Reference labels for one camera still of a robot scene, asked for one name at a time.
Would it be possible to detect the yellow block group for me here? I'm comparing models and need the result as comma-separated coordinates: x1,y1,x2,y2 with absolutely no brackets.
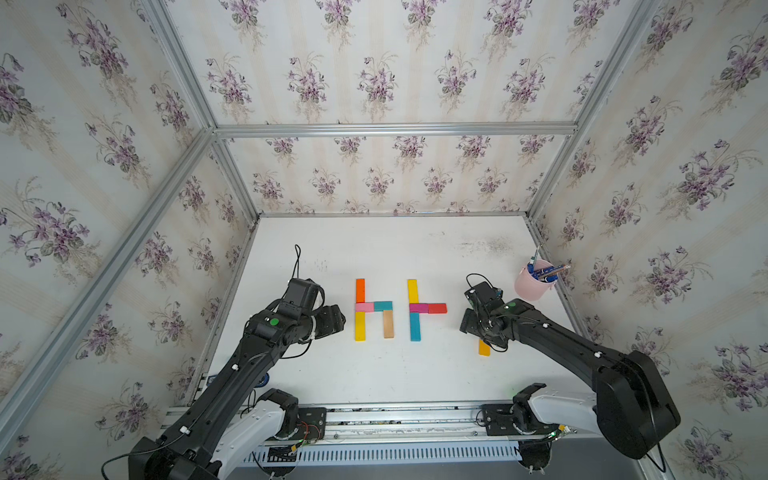
354,312,366,342
407,279,419,304

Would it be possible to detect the teal block group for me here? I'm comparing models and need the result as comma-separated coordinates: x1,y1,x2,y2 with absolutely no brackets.
409,312,421,342
374,301,393,312

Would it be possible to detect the aluminium front rail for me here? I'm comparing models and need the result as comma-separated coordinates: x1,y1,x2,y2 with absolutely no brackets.
149,395,652,450

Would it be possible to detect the red block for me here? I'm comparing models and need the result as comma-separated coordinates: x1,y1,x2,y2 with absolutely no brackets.
428,303,448,315

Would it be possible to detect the amber orange block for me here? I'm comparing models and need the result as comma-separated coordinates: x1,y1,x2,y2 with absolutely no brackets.
478,340,491,357

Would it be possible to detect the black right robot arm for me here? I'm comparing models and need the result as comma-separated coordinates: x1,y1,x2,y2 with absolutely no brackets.
460,281,681,460

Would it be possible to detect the natural wood block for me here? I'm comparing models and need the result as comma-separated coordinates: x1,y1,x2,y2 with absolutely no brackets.
382,310,395,339

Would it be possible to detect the white vent grille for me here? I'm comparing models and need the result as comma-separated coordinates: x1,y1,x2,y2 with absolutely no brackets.
240,441,522,468

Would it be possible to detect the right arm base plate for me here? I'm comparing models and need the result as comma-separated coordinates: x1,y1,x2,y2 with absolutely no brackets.
475,403,563,438

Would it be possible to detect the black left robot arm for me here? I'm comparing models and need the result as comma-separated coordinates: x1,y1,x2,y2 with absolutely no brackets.
127,278,346,479

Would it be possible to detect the pink pen cup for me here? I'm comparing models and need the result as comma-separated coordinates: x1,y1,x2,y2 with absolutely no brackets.
514,259,557,303

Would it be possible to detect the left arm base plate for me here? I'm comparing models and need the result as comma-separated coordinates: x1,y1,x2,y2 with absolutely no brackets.
269,406,328,443

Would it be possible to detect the pink block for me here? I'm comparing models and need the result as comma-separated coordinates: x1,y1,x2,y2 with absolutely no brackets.
355,302,375,313

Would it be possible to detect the magenta block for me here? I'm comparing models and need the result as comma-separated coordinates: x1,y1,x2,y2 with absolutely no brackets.
409,303,430,314

